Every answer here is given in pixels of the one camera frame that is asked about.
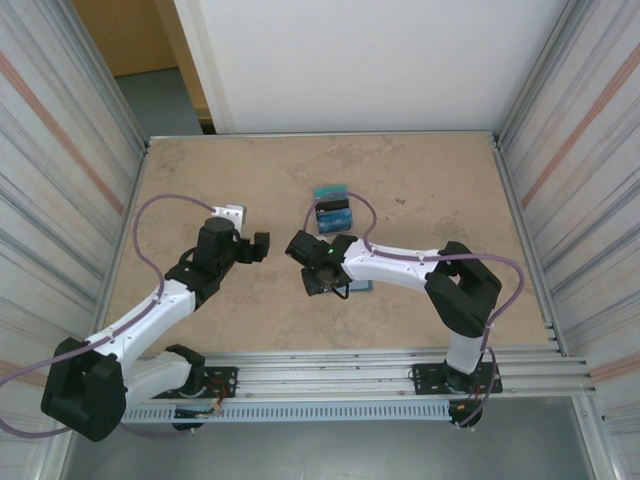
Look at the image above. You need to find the blue credit card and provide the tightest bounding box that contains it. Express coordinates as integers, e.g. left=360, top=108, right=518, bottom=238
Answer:
left=315, top=208, right=357, bottom=236

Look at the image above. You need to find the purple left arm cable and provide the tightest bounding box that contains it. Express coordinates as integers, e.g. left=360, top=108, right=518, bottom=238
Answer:
left=0, top=194, right=219, bottom=438

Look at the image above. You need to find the aluminium mounting rail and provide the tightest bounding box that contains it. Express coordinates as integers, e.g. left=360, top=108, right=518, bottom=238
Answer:
left=57, top=348, right=599, bottom=402

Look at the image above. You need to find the red black wire bundle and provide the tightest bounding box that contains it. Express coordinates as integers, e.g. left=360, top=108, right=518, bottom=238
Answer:
left=452, top=383, right=490, bottom=419
left=202, top=377, right=237, bottom=418

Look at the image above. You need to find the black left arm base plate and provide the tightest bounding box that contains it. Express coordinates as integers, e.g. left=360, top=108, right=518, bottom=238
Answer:
left=192, top=366, right=239, bottom=400

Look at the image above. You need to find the tan wooden door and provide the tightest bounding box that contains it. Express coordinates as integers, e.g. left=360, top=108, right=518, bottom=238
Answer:
left=72, top=0, right=212, bottom=135

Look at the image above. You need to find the slotted grey cable duct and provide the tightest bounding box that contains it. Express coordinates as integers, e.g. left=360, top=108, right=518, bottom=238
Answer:
left=121, top=402, right=451, bottom=425

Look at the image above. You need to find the translucent enclosure side panel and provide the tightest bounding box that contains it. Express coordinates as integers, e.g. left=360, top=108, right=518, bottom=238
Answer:
left=491, top=0, right=640, bottom=480
left=0, top=0, right=152, bottom=480

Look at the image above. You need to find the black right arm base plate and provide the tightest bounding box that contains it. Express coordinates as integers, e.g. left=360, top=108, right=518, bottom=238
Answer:
left=411, top=362, right=502, bottom=397

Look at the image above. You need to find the teal credit card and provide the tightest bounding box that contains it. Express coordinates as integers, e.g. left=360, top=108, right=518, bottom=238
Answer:
left=312, top=185, right=352, bottom=201

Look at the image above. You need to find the blue card holder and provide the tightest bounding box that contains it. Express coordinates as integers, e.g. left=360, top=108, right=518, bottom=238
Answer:
left=303, top=276, right=374, bottom=298

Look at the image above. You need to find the black credit card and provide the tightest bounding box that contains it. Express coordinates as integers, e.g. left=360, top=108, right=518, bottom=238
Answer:
left=313, top=196, right=352, bottom=213

